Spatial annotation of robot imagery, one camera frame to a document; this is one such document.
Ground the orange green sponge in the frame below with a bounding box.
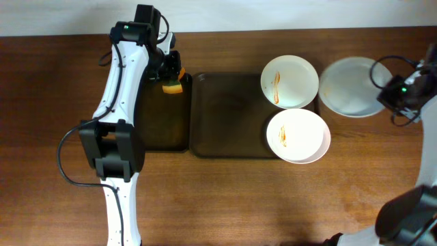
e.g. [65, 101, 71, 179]
[162, 68, 186, 94]

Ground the large brown serving tray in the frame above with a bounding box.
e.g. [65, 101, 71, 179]
[188, 72, 321, 159]

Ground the cream white plate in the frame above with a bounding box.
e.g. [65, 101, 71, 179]
[260, 55, 319, 109]

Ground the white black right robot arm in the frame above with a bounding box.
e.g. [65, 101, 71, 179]
[321, 44, 436, 246]

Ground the small black water tray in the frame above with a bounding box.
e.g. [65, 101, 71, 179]
[135, 74, 193, 152]

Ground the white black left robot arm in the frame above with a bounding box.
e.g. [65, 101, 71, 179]
[79, 22, 181, 245]

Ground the pink plate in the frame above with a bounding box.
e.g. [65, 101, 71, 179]
[266, 109, 331, 165]

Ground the pale green plate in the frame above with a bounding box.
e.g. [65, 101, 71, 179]
[318, 57, 393, 118]

